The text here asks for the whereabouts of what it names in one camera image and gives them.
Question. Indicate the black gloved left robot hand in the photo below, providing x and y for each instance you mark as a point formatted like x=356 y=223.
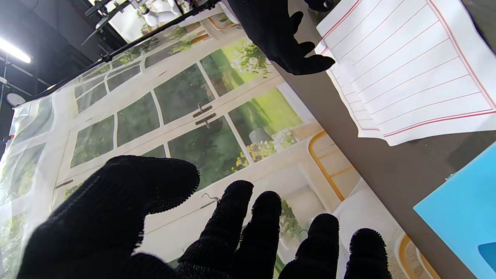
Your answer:
x=97 y=224

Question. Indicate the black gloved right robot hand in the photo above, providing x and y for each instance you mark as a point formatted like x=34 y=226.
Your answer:
x=271 y=31

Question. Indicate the white lined paper sheets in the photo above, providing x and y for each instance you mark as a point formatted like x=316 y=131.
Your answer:
x=410 y=69

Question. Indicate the blue file box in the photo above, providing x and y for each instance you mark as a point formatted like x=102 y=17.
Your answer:
x=465 y=217

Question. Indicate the dark background lab equipment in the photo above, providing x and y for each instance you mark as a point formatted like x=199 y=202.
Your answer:
x=155 y=9

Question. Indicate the printed garden window backdrop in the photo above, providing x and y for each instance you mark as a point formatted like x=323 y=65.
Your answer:
x=174 y=108

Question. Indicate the white ceiling strip light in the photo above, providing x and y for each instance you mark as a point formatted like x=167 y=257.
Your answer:
x=13 y=50

